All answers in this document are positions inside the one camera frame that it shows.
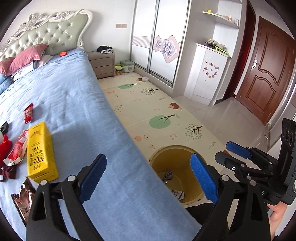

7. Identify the grey bedside nightstand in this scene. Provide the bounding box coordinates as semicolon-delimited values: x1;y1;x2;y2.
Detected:
87;52;114;79

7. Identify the brown snack wrapper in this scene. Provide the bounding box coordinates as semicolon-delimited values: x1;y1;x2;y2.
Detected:
11;177;36;227

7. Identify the light blue folded blanket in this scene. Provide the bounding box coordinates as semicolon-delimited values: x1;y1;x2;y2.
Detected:
10;54;54;82

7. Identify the pink pillow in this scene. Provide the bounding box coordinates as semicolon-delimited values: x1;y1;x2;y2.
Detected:
6;44;48;76
0;57;15;76

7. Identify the right hand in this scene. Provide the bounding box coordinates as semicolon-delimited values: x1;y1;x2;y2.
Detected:
266;201;287;240

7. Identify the green tufted headboard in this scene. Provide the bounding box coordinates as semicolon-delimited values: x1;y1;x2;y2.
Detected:
1;9;93;60

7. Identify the white sliding wardrobe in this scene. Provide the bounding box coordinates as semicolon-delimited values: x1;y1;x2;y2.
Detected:
130;0;190;86

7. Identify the green white storage box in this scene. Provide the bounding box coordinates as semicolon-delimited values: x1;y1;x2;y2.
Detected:
120;60;135;73

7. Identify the yellow banana milk box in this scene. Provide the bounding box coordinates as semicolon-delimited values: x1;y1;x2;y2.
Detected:
27;121;59;183

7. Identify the brown wooden door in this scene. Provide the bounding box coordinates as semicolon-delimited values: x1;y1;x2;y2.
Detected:
223;0;296;126

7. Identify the red cloth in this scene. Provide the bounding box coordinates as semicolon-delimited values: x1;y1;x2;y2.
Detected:
0;135;13;167

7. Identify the blue bed sheet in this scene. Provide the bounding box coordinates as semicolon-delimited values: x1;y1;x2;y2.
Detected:
1;49;201;240

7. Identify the black trouser leg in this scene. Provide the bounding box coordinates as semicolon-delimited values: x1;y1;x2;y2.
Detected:
186;203;214;225

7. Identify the small red snack packet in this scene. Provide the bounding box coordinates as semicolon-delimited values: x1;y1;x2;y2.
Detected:
24;103;34;123

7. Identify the white corner cabinet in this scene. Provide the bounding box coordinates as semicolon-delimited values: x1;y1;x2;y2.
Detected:
184;1;242;105

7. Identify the dark maroon hair band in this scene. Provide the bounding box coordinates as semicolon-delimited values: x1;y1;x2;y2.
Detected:
1;163;16;182

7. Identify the blue folded quilt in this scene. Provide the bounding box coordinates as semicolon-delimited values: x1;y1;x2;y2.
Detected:
0;74;12;94

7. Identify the wall switch plate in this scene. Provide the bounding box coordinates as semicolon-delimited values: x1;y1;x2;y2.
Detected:
116;24;127;28

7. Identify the black white clothes pile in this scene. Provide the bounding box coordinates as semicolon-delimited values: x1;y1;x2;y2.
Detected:
96;45;113;54

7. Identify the right pink pillow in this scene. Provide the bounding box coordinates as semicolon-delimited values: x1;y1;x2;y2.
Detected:
6;44;48;76

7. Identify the left pink pillow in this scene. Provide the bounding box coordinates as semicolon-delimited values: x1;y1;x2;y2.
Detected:
0;57;15;76

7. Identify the small orange object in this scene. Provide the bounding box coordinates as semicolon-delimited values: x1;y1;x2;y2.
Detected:
59;51;67;57

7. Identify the white blue milk carton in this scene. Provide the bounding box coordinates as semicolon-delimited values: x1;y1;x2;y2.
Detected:
171;190;185;202

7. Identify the yellow trash bin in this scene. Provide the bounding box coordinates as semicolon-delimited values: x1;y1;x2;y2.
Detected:
149;145;204;206

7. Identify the red white snack bag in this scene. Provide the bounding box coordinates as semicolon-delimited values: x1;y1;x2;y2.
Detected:
4;130;29;166

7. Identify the patterned floor play mat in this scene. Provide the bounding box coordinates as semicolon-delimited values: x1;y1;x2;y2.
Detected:
98;72;239;223

